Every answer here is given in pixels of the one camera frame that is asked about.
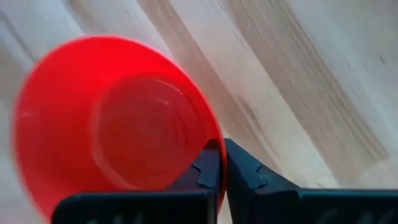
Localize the red mini bowl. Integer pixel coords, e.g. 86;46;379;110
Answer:
11;34;227;220

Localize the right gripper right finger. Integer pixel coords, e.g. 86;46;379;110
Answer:
226;139;398;224

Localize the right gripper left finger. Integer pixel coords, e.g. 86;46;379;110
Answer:
51;140;223;224

